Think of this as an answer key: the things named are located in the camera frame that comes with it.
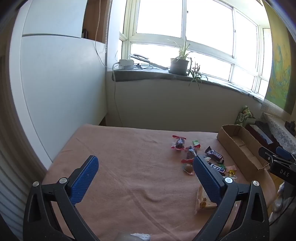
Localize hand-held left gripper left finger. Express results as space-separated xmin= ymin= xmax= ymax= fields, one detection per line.
xmin=23 ymin=155 xmax=100 ymax=241

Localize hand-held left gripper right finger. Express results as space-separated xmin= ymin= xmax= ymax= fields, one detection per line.
xmin=192 ymin=155 xmax=270 ymax=241

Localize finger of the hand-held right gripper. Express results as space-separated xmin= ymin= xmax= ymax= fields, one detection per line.
xmin=258 ymin=147 xmax=292 ymax=167
xmin=275 ymin=146 xmax=296 ymax=163

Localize brown chocolate bar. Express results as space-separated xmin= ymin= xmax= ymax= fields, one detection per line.
xmin=209 ymin=163 xmax=226 ymax=175
xmin=205 ymin=146 xmax=225 ymax=164

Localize clear bread packet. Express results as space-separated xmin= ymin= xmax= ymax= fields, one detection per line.
xmin=195 ymin=185 xmax=218 ymax=215

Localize yellow green egg packet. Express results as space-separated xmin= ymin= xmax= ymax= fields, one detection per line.
xmin=181 ymin=163 xmax=195 ymax=175

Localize small yellow candy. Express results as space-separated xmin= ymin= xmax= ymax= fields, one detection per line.
xmin=225 ymin=166 xmax=237 ymax=178

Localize long cardboard box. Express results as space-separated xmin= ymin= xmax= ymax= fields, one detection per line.
xmin=216 ymin=124 xmax=271 ymax=181

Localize date walnut packet red ends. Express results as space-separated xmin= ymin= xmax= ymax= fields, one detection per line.
xmin=181 ymin=144 xmax=201 ymax=164
xmin=171 ymin=135 xmax=187 ymax=151

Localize person's right hand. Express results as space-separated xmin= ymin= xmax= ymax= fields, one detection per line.
xmin=270 ymin=182 xmax=287 ymax=218

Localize white lace cloth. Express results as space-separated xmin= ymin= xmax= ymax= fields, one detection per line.
xmin=261 ymin=100 xmax=296 ymax=149

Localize dark red box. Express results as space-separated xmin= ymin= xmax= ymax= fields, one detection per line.
xmin=245 ymin=120 xmax=278 ymax=146

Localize dark figurine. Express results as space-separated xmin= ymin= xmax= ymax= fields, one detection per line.
xmin=285 ymin=120 xmax=296 ymax=137

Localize green tissue pack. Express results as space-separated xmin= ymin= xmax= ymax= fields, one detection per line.
xmin=234 ymin=105 xmax=257 ymax=127

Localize white radiator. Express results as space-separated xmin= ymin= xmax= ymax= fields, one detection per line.
xmin=0 ymin=137 xmax=48 ymax=234

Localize white cabinet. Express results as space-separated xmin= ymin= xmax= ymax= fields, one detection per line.
xmin=9 ymin=0 xmax=110 ymax=164

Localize small leafy plant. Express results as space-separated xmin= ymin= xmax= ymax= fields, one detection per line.
xmin=188 ymin=61 xmax=208 ymax=91

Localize potted plant grey pot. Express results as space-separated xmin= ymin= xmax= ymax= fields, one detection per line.
xmin=167 ymin=37 xmax=193 ymax=76

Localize white adapter box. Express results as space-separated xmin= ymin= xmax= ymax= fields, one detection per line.
xmin=118 ymin=59 xmax=135 ymax=70

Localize black fly swatter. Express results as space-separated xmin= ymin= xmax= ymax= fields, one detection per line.
xmin=129 ymin=53 xmax=170 ymax=70

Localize brown wooden panel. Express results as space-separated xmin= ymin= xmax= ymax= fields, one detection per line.
xmin=82 ymin=0 xmax=109 ymax=43

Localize green landscape wall poster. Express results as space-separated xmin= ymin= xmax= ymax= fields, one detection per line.
xmin=264 ymin=5 xmax=296 ymax=115

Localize white cable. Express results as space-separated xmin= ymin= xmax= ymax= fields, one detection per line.
xmin=112 ymin=62 xmax=123 ymax=127
xmin=94 ymin=0 xmax=109 ymax=69

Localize white frame window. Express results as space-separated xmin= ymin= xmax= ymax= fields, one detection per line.
xmin=119 ymin=0 xmax=272 ymax=98

